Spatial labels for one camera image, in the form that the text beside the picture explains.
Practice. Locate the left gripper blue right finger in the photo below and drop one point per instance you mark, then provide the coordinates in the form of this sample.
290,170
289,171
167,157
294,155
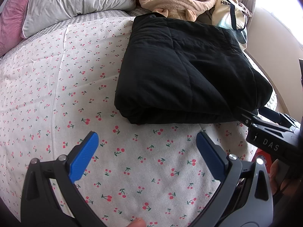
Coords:
244,196

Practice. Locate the black quilted jacket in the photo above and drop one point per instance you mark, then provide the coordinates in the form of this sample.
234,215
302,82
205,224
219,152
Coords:
181,72

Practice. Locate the pink velvet pillow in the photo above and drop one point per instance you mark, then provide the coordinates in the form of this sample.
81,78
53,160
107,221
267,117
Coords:
12,18

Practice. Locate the person's left hand thumb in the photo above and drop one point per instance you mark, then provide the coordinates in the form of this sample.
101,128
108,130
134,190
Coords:
138,222

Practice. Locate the cream tote bag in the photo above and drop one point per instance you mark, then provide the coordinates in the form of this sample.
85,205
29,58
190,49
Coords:
227,14

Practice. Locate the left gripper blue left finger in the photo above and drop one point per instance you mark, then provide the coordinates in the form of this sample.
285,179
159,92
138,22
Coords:
39,205

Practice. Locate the white grey pillow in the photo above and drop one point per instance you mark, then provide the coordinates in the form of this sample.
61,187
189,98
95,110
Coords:
41,14

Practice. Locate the red object beside bed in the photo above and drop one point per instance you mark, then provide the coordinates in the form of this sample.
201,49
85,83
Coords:
264,156

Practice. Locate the cherry print bed sheet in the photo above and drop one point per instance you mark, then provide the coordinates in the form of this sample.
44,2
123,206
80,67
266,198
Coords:
59,85

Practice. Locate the person's right hand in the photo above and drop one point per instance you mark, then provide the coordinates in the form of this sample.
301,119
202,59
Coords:
280,181

